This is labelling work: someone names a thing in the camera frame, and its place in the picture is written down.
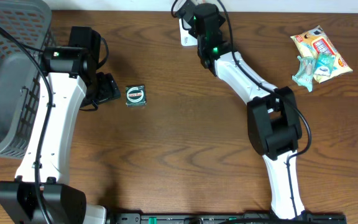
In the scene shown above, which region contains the yellow orange snack bag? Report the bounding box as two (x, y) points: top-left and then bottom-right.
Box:
(290, 26), (353, 83)

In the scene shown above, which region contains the mint green tissue pack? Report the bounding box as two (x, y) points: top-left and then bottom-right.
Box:
(292, 55), (316, 92)

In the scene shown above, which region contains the white teal Kleenex tissue pack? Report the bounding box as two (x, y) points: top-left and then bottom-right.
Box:
(314, 54), (335, 77)

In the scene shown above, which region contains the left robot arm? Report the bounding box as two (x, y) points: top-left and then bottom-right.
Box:
(0, 26), (121, 223)

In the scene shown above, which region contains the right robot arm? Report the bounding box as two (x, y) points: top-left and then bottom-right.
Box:
(172, 1), (305, 220)

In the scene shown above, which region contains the white barcode scanner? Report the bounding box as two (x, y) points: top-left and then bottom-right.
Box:
(179, 19), (198, 47)

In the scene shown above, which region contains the grey plastic mesh basket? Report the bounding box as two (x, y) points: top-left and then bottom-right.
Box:
(0, 0), (56, 159)

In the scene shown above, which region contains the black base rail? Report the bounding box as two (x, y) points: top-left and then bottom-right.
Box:
(106, 212), (347, 224)

